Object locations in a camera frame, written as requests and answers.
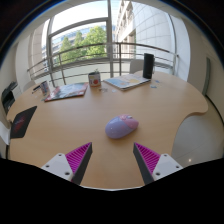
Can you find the green tree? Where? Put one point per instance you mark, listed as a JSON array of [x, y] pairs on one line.
[[93, 41]]

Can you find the black cylinder speaker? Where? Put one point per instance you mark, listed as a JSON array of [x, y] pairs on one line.
[[148, 66]]

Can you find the metal balcony railing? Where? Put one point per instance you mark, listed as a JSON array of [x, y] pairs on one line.
[[100, 44]]

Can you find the red and black magazine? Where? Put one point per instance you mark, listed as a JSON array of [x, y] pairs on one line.
[[66, 91]]

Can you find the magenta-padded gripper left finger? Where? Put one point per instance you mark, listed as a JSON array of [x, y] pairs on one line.
[[63, 165]]

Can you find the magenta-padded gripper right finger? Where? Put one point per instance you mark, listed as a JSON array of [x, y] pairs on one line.
[[161, 165]]

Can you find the lilac and pink computer mouse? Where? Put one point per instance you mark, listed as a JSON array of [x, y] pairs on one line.
[[120, 127]]

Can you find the black mouse pad red swirl print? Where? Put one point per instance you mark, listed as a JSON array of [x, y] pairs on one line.
[[22, 122]]

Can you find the black and blue stapler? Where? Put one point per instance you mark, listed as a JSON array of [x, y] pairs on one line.
[[36, 89]]

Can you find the black and white office printer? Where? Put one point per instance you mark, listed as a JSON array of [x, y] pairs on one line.
[[8, 97]]

